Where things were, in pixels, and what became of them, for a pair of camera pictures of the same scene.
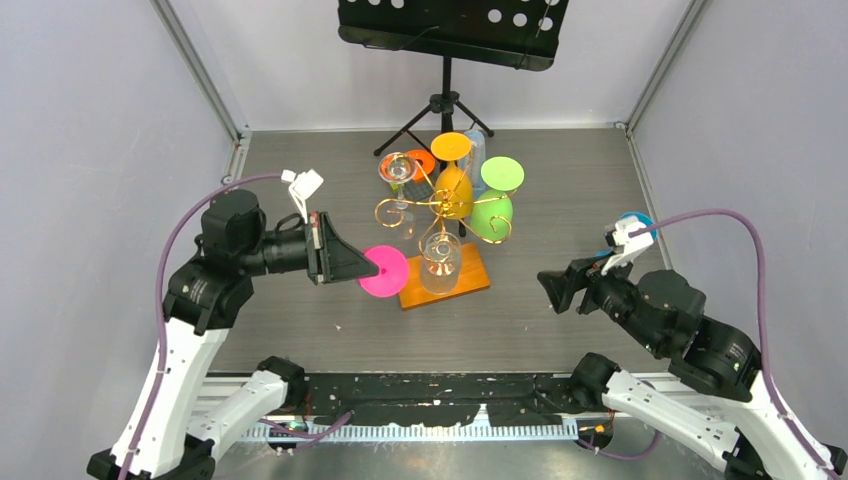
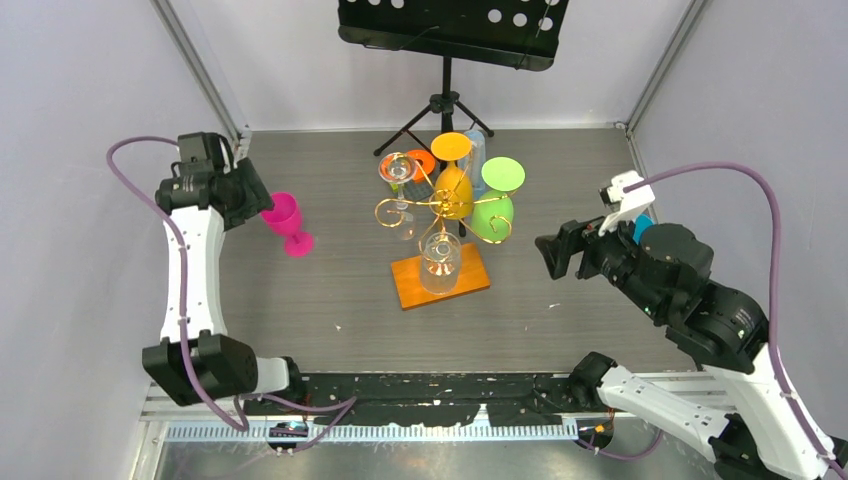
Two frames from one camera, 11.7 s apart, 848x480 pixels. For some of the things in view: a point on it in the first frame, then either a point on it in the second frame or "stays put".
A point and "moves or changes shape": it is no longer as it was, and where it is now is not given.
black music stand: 521,34 stays put
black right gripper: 557,284 -> 574,234
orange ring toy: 420,172 stays put
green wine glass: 492,210 stays put
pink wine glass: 392,275 moves or changes shape
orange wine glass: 453,190 stays put
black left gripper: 342,261 -> 257,199
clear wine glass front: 440,264 stays put
